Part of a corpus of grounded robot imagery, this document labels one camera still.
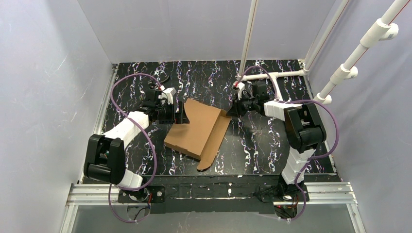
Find brown cardboard box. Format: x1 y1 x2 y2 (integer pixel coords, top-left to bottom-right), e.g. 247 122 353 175
164 99 231 171

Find purple cable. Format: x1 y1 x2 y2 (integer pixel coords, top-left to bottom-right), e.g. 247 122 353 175
108 73 165 224
234 66 341 220

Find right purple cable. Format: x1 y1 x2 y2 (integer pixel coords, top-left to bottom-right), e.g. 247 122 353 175
234 66 341 220

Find aluminium rail frame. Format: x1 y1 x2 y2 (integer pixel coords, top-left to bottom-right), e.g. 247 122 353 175
60 64 366 233

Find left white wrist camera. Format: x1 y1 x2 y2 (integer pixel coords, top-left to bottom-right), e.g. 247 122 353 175
159 85 176 104

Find white PVC pipe frame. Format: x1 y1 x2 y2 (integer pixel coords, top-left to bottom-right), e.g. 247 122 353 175
236 0 410 104

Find black pliers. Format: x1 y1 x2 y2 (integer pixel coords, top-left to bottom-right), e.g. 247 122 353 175
148 76 171 89

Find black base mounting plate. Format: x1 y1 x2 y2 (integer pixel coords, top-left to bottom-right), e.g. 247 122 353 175
118 175 309 214

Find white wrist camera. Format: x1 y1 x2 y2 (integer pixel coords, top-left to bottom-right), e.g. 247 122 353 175
232 81 245 100
159 85 176 104

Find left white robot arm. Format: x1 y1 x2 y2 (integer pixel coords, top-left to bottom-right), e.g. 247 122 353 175
84 87 189 191

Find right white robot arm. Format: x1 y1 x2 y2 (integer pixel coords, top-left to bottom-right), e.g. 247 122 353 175
227 82 326 196

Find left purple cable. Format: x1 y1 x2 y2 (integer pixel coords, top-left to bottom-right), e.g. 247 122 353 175
108 73 165 224

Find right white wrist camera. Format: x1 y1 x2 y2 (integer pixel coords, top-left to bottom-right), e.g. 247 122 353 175
232 81 245 100

